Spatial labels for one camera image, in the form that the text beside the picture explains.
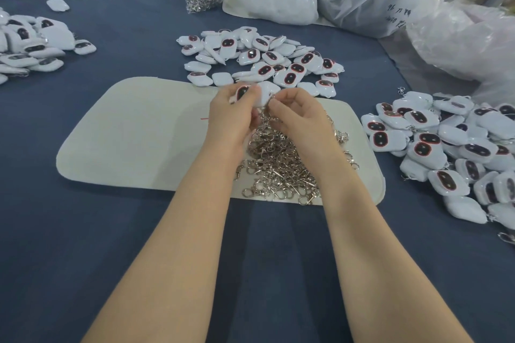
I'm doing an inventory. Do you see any person's left hand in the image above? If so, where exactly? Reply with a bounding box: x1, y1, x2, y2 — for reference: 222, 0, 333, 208
203, 83, 262, 159

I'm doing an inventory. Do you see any person's right hand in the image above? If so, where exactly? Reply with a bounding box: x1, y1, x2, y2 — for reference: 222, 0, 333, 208
267, 87, 347, 179

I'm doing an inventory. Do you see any white fob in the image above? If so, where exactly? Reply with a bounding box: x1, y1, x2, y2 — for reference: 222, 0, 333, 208
229, 80, 283, 108

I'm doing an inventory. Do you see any pile of metal clasps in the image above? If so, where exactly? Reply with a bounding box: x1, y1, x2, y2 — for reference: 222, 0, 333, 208
235, 109, 360, 205

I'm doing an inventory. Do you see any pile of finished fobs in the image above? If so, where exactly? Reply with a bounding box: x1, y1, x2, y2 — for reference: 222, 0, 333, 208
359, 90, 515, 243

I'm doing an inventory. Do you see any person's left forearm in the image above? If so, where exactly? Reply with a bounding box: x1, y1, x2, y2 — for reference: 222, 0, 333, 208
82, 152, 246, 343

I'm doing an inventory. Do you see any person's right forearm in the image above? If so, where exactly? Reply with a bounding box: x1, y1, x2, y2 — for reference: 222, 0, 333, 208
319, 163, 476, 343

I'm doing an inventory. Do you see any cream felt work mat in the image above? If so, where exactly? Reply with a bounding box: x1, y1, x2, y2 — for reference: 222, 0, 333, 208
56, 77, 386, 206

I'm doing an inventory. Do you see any crumpled clear plastic bag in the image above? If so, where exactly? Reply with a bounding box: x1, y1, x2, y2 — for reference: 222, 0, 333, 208
406, 0, 515, 107

